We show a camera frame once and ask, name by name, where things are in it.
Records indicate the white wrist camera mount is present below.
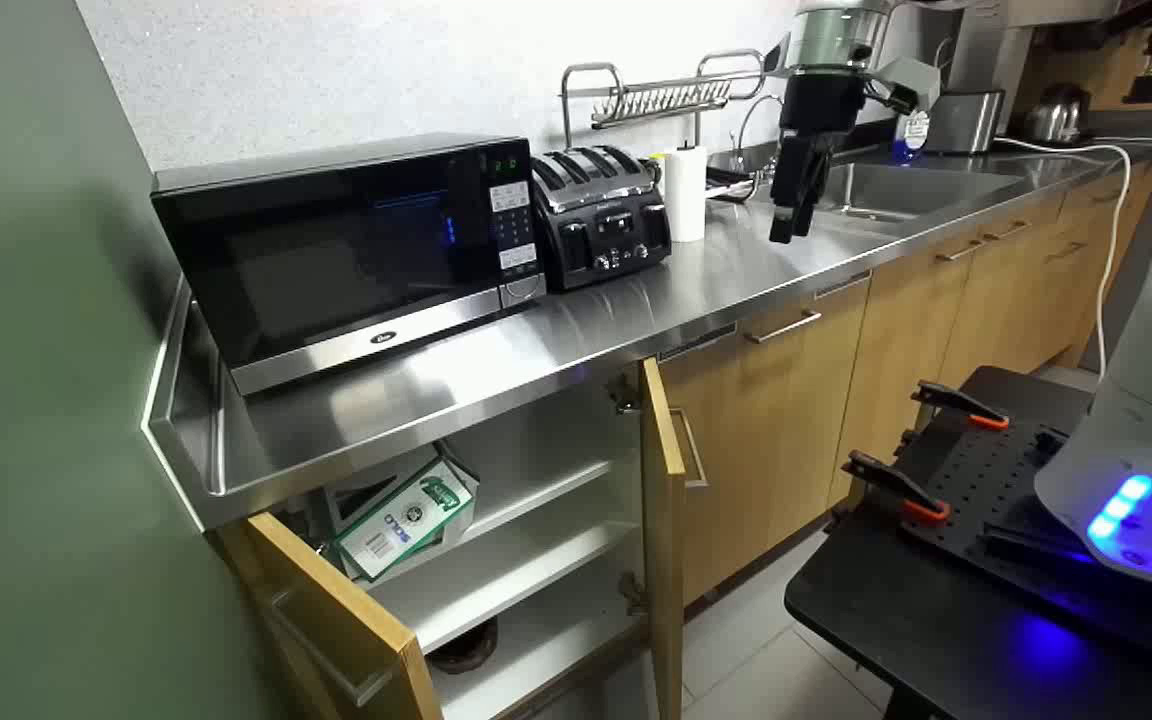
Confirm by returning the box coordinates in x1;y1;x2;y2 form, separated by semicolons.
884;53;947;120

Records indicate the steel sink basin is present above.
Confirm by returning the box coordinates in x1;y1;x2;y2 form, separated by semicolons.
821;158;1071;224

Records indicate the steel canister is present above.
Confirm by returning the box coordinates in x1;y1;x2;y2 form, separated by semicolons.
927;84;1014;158

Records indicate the closed wooden door, bar handle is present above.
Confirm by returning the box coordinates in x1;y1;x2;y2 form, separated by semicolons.
660;279;874;613

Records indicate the steel kettle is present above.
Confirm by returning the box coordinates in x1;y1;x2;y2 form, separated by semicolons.
1021;82;1095;148

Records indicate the black robot cart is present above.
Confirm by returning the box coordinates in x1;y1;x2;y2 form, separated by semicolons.
785;366;1152;720

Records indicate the steel wire dish rack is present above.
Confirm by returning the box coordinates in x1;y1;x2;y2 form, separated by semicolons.
557;47;772;154

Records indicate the white power cable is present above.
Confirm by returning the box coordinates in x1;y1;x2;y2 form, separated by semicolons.
992;133;1140;385

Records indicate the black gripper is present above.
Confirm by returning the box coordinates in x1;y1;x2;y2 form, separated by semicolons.
769;67;878;250

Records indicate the black steel four-slot toaster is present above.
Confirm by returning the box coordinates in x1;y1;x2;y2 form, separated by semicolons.
527;139;676;295

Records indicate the closed wooden cabinet door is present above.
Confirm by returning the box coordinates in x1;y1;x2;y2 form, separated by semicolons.
842;232;1009;472
961;198;1104;380

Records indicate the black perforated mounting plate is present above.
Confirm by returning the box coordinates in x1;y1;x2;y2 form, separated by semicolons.
891;422;1152;685

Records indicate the green and white box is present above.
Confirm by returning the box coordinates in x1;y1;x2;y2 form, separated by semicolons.
332;455;486;590

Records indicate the steel cabinet shelf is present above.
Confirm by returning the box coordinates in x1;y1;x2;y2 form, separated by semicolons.
369;517;643;657
332;450;620;563

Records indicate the wooden drawer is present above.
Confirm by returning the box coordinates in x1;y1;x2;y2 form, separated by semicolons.
211;509;447;720

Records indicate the black orange spring clamp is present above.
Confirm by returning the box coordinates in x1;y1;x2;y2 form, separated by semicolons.
842;450;956;528
909;380;1018;435

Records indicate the black microwave oven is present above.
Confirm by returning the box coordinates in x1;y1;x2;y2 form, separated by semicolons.
149;133;552;401

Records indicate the white paper towel roll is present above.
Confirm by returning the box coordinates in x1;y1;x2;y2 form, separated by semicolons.
660;139;714;250

